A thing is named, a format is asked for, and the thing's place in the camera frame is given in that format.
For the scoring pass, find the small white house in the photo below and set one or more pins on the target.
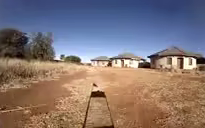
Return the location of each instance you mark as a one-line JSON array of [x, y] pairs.
[[100, 61]]

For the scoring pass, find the white house with grey roof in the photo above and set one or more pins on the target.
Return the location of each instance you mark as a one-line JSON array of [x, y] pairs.
[[126, 61]]

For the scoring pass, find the green bush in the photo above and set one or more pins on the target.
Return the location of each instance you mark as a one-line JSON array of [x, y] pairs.
[[72, 59]]

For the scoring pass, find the red-brown dirt ground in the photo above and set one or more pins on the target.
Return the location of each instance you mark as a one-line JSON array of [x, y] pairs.
[[130, 86]]

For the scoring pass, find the long brick-like strip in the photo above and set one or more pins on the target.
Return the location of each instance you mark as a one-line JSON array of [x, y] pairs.
[[98, 111]]

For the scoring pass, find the grey-green tree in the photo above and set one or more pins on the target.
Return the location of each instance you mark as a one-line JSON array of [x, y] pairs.
[[42, 46]]

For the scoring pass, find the beige house with grey roof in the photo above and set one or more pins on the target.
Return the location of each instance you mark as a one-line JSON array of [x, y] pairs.
[[173, 60]]

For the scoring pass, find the dry pale grass patch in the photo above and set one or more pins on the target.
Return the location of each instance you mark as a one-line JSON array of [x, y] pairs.
[[16, 70]]

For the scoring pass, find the dark leafy tree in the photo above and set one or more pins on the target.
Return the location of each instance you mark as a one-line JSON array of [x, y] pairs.
[[10, 43]]

